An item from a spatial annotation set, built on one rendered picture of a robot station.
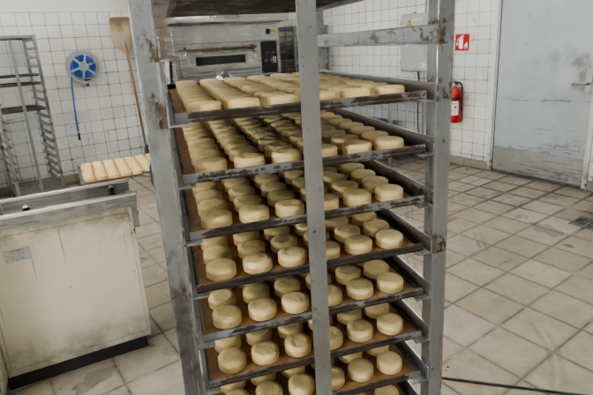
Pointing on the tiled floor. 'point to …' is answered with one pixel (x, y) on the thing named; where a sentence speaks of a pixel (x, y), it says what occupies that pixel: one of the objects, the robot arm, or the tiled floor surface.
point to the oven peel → (119, 26)
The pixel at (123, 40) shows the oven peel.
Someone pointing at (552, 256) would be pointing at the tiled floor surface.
